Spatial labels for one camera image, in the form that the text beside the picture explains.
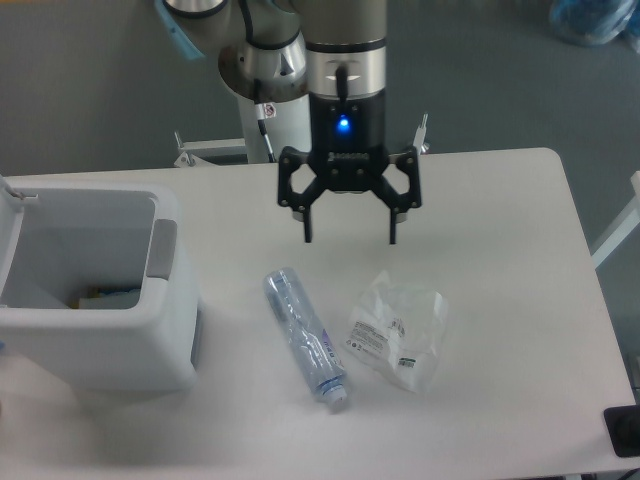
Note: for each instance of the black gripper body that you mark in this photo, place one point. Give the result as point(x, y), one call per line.
point(348, 153)

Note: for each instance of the clear plastic bag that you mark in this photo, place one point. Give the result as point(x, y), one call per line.
point(397, 330)

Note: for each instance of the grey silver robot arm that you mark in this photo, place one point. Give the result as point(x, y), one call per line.
point(331, 53)

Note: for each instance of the white open trash can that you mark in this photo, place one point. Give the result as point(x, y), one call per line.
point(59, 237)

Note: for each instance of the metal levelling bolt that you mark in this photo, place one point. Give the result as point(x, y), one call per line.
point(419, 142)

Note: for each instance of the crushed clear plastic bottle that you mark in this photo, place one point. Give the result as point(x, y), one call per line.
point(307, 337)

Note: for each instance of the blue plastic bag bundle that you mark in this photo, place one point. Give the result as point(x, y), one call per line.
point(590, 23)

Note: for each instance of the black device at table edge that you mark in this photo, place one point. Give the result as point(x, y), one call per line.
point(622, 423)

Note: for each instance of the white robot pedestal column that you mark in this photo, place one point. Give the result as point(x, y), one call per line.
point(286, 123)

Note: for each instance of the white frame bar right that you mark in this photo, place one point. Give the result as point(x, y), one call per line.
point(619, 229)

